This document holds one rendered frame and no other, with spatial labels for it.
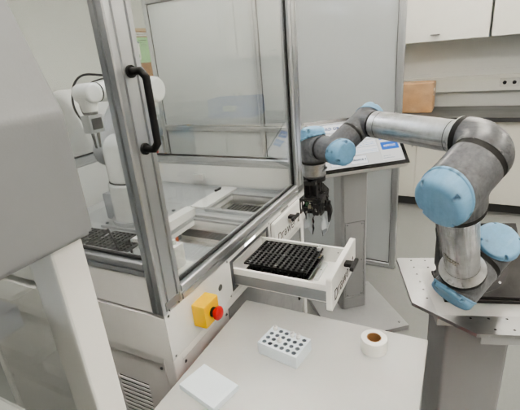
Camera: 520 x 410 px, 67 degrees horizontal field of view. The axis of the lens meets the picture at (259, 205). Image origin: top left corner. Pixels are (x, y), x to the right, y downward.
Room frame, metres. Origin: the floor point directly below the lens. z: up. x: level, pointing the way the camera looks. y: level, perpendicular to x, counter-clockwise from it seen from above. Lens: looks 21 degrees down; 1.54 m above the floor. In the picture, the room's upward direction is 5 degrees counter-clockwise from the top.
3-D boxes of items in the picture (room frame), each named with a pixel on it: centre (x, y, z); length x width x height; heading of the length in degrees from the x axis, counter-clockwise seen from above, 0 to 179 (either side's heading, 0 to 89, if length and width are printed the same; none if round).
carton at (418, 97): (4.07, -1.66, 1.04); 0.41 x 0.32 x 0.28; 60
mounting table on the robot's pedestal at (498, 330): (1.09, -0.70, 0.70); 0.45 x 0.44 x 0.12; 80
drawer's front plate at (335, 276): (1.09, -0.25, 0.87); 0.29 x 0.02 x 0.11; 152
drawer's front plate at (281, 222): (1.52, -0.11, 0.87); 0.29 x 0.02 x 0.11; 152
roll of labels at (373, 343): (0.86, -0.28, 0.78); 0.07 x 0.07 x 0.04
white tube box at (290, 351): (0.88, -0.04, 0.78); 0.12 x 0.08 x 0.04; 53
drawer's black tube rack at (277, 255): (1.19, -0.07, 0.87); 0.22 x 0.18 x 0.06; 62
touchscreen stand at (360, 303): (2.04, -0.53, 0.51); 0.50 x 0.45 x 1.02; 11
